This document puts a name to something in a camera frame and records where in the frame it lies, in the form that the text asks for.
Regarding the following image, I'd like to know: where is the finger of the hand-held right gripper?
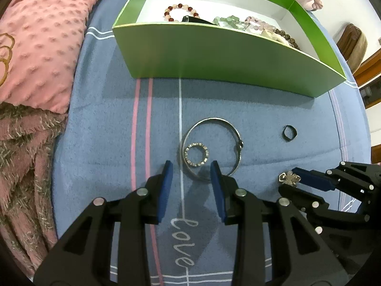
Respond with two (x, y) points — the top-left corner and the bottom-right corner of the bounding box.
(279, 183), (367, 219)
(293, 161), (376, 195)

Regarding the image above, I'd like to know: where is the pink dotted blanket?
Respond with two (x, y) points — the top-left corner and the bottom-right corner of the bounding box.
(0, 0), (115, 114)

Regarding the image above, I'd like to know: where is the silver bangle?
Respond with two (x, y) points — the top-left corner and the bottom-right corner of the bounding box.
(179, 117), (245, 182)

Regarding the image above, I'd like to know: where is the brown beaded bracelet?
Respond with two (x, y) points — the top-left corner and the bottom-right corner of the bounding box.
(275, 28), (300, 50)

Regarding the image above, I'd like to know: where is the green cardboard box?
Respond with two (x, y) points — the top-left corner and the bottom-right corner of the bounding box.
(112, 0), (348, 98)

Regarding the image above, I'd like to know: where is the brown wooden cabinet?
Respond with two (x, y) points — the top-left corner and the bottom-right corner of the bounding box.
(354, 55), (381, 109)

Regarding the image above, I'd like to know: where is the olive cloth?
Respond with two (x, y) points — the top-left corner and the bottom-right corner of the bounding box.
(347, 31), (368, 72)

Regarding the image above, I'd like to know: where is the rhinestone ring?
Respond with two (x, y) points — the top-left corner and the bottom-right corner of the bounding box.
(184, 143), (210, 167)

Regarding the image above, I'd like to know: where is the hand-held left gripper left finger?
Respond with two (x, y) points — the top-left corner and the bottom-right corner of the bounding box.
(33, 160), (174, 286)

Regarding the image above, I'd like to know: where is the blue striped bed sheet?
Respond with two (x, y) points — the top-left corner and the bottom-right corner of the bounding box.
(52, 0), (374, 286)

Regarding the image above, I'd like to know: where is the brown fuzzy blanket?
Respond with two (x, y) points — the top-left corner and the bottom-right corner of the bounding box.
(0, 103), (71, 278)

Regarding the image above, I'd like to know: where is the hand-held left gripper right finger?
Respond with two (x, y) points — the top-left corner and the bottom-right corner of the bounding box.
(210, 161), (349, 286)

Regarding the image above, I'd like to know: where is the pale pink beaded bracelet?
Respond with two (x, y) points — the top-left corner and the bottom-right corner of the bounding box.
(244, 16), (277, 33)

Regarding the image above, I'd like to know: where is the red pink beaded bracelet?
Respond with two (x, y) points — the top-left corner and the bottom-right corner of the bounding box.
(163, 3), (200, 23)

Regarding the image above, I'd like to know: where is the wooden chair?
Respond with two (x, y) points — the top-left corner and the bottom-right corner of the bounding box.
(336, 23), (368, 72)

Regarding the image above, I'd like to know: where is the black wristband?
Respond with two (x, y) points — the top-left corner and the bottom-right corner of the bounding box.
(181, 15), (215, 25)

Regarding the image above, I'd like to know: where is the green beaded bracelet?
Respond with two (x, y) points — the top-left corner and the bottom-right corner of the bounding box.
(212, 14), (248, 31)

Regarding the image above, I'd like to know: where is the black ring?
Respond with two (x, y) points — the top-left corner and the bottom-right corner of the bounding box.
(282, 124), (298, 142)

